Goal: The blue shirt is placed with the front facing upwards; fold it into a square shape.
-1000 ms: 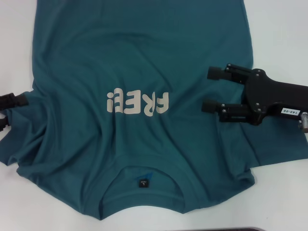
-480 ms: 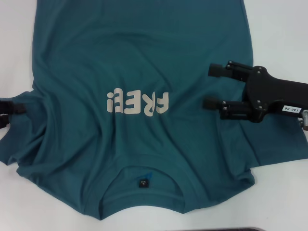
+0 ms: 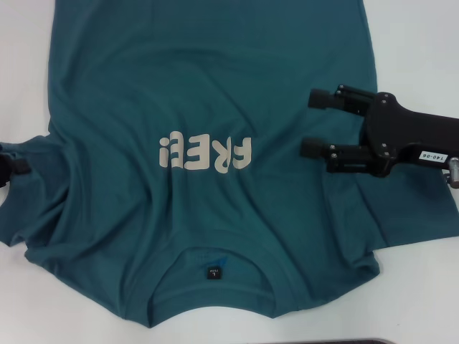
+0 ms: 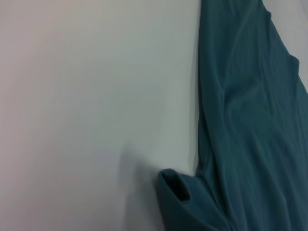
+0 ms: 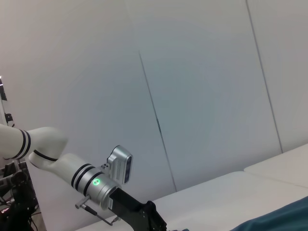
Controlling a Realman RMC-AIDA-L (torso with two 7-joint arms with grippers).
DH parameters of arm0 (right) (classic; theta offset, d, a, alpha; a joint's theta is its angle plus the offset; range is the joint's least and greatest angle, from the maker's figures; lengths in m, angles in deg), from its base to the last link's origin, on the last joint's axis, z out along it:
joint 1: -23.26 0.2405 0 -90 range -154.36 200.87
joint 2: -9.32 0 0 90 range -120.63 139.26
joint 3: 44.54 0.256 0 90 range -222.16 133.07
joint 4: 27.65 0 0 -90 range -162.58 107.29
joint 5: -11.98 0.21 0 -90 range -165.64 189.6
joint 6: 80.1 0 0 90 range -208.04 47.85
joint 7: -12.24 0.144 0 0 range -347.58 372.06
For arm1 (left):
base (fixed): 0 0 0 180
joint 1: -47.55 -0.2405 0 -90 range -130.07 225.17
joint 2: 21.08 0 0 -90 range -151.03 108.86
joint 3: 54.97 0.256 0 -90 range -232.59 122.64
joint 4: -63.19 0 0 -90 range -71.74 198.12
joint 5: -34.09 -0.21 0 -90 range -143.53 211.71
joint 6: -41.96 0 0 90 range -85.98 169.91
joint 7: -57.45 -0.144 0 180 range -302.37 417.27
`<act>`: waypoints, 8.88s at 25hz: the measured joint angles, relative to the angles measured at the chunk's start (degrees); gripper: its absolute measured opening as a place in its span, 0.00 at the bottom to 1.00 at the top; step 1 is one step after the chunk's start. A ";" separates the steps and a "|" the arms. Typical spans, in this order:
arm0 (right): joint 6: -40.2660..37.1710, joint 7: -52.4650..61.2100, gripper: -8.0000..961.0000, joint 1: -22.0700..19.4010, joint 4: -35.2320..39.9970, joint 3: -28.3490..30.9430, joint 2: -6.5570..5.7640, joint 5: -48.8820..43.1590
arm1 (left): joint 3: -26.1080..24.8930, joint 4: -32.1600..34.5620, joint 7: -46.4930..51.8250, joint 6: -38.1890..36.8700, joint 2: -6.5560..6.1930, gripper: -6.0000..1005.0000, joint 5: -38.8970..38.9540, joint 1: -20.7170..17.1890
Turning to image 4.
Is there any teal blue FREE print T-shirt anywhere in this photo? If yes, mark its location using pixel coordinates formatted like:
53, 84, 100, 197
156, 0, 308, 231

